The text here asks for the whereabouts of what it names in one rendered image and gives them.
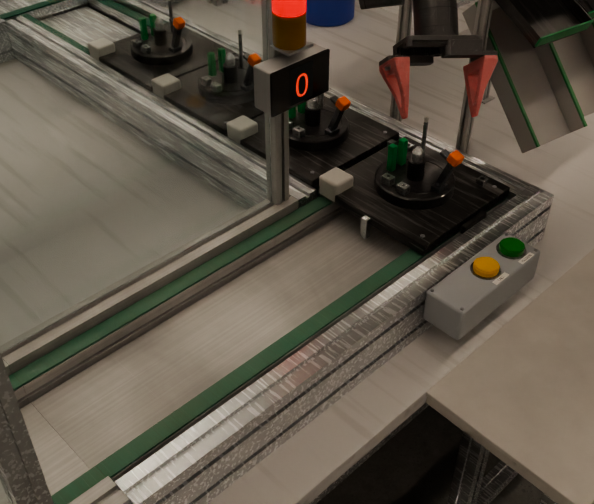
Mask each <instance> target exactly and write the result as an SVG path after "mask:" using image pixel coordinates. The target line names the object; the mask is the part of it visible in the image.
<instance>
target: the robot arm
mask: <svg viewBox="0 0 594 504"><path fill-rule="evenodd" d="M404 4H405V0H359V5H360V8H361V10H362V9H371V8H380V7H389V6H397V5H404ZM413 17H414V35H410V36H406V37H405V38H404V39H402V40H401V41H399V42H398V43H397V44H395V45H394V46H393V55H389V56H387V57H386V58H384V59H383V60H381V61H380V62H379V71H380V74H381V75H382V77H383V79H384V81H385V82H386V84H387V86H388V88H389V89H390V91H391V93H392V94H393V96H394V98H395V101H396V104H397V107H398V109H399V112H400V115H401V118H402V119H406V118H407V117H408V107H409V76H410V66H428V65H431V64H433V63H434V57H439V56H441V58H470V63H469V64H467V65H465V66H463V71H464V77H465V84H466V90H467V97H468V103H469V109H470V113H471V117H476V116H478V113H479V109H480V106H481V102H482V98H483V95H484V91H485V89H486V87H487V84H488V82H489V80H490V78H491V75H492V73H493V71H494V69H495V66H496V64H497V62H498V51H483V39H482V35H459V30H458V6H457V0H413Z"/></svg>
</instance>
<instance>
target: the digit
mask: <svg viewBox="0 0 594 504"><path fill-rule="evenodd" d="M311 96H313V60H312V61H310V62H307V63H305V64H303V65H301V66H298V67H296V68H294V69H292V70H290V106H292V105H294V104H296V103H298V102H301V101H303V100H305V99H307V98H309V97H311Z"/></svg>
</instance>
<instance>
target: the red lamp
mask: <svg viewBox="0 0 594 504"><path fill-rule="evenodd" d="M306 9H307V0H272V12H273V13H274V14H275V15H277V16H280V17H287V18H292V17H298V16H301V15H303V14H304V13H305V12H306Z"/></svg>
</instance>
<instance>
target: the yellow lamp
mask: <svg viewBox="0 0 594 504"><path fill-rule="evenodd" d="M272 43H273V45H274V46H275V47H276V48H278V49H281V50H297V49H300V48H302V47H304V46H305V45H306V12H305V13H304V14H303V15H301V16H298V17H292V18H287V17H280V16H277V15H275V14H274V13H273V12H272Z"/></svg>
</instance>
